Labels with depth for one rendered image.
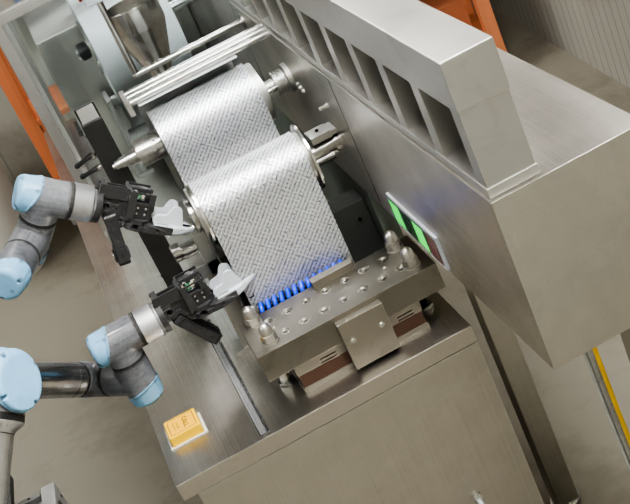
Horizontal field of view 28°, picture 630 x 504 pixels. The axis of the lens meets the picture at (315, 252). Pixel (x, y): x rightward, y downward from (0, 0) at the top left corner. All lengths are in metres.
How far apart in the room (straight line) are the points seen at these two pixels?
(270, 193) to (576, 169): 0.91
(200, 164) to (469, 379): 0.74
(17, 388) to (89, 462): 2.20
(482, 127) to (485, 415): 1.02
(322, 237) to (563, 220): 0.90
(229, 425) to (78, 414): 2.26
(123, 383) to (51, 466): 1.99
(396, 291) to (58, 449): 2.38
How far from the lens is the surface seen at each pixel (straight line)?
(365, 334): 2.48
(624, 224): 1.86
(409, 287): 2.49
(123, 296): 3.26
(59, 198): 2.48
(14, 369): 2.30
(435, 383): 2.54
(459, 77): 1.68
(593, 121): 1.87
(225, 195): 2.53
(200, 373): 2.77
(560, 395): 3.75
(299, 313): 2.53
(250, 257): 2.58
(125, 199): 2.52
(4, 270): 2.41
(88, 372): 2.67
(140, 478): 4.25
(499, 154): 1.74
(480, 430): 2.64
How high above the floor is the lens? 2.25
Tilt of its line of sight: 27 degrees down
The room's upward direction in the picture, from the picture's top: 25 degrees counter-clockwise
